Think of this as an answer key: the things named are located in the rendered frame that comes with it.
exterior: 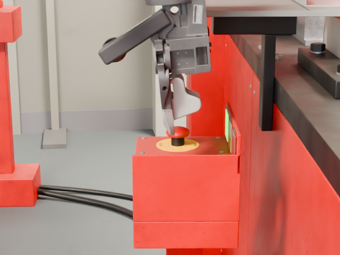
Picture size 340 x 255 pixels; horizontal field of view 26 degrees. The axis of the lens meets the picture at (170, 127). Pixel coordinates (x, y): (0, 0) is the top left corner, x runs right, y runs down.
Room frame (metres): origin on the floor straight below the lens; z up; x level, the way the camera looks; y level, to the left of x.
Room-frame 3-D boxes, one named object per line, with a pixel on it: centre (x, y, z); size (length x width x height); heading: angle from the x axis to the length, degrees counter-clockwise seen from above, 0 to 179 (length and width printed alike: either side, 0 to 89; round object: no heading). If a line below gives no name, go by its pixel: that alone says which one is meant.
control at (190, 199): (1.13, -0.02, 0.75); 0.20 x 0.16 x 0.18; 1
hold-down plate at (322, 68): (1.26, -0.28, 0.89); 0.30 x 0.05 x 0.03; 2
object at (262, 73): (1.30, -0.15, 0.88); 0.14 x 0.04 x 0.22; 92
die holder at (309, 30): (1.85, -0.32, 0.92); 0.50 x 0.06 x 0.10; 2
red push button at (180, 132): (1.18, -0.01, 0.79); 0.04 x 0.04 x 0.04
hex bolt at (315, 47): (1.36, -0.28, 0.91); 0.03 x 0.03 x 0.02
